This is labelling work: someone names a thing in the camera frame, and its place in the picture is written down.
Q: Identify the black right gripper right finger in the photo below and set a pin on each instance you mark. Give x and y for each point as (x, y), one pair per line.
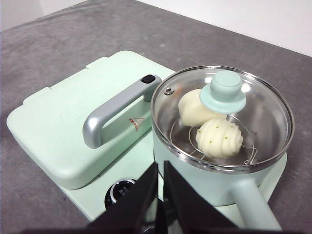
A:
(190, 209)

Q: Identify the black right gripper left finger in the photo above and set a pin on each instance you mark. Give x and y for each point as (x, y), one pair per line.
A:
(131, 209)

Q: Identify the pleated bun with green specks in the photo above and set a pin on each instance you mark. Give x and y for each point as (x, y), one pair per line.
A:
(219, 139)

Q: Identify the smooth white steamed bun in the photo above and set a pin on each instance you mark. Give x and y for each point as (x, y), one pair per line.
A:
(192, 109)

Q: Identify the glass lid with green knob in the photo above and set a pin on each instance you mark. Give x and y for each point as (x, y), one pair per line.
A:
(225, 85)

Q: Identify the green breakfast machine base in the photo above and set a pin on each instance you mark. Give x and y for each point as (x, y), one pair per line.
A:
(83, 200)

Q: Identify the green hinged griddle cover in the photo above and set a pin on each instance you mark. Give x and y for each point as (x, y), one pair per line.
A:
(48, 136)

